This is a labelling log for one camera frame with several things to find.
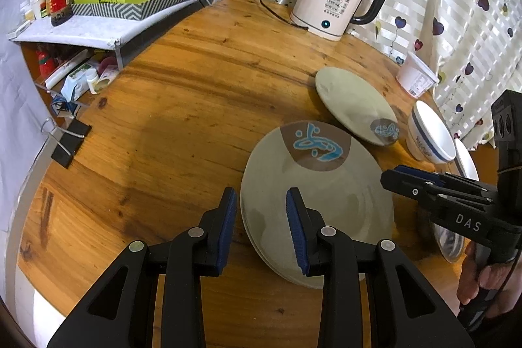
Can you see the chevron patterned box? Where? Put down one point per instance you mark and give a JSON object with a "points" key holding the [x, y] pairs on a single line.
{"points": [[134, 10]]}

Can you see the plain white bowl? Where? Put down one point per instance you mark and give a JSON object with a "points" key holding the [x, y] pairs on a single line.
{"points": [[468, 164]]}

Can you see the person's right hand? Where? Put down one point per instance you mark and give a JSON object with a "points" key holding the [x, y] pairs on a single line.
{"points": [[499, 285]]}

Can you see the red bottle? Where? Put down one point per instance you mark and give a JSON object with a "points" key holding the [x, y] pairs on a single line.
{"points": [[45, 64]]}

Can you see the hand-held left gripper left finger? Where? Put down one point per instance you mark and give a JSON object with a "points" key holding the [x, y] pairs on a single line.
{"points": [[228, 227]]}

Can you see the white bowl with blue stripe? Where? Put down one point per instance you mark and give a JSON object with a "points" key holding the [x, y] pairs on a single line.
{"points": [[432, 128]]}

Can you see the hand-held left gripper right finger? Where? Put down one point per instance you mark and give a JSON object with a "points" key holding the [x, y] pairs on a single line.
{"points": [[295, 234]]}

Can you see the small grey-green printed plate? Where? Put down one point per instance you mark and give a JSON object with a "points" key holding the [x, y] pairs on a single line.
{"points": [[350, 99]]}

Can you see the black binder clip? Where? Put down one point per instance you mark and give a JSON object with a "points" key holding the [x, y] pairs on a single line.
{"points": [[71, 146]]}

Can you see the small white bottle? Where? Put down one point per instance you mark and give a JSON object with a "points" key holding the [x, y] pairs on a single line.
{"points": [[92, 81]]}

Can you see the white shelf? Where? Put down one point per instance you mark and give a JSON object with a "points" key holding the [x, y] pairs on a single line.
{"points": [[93, 30]]}

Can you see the large grey-green printed plate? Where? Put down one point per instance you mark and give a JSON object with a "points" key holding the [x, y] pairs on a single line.
{"points": [[338, 201]]}

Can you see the blue and white packet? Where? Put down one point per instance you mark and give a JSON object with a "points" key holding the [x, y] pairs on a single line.
{"points": [[63, 105]]}

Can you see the white and green packet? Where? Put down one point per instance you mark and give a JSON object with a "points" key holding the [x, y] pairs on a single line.
{"points": [[77, 83]]}

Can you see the pink and white tube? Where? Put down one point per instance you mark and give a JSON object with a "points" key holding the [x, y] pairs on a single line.
{"points": [[109, 73]]}

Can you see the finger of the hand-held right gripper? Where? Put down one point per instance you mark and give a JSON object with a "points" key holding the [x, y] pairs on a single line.
{"points": [[408, 189], [410, 170]]}

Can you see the white plastic tub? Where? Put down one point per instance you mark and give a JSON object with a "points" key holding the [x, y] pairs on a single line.
{"points": [[416, 75]]}

